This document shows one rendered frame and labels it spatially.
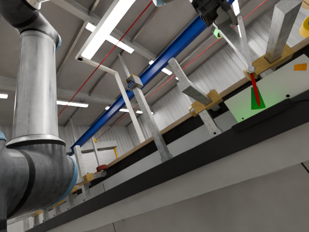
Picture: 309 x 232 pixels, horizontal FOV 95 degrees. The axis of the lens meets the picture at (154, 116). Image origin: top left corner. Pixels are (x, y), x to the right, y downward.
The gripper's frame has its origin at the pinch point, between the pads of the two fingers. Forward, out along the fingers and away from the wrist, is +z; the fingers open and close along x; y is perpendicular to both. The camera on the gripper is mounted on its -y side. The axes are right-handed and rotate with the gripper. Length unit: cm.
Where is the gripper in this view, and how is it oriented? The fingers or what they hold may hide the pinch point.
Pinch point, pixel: (237, 20)
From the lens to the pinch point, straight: 66.7
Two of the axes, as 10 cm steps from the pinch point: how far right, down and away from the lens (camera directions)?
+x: -5.6, -0.9, -8.2
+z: 3.9, 8.5, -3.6
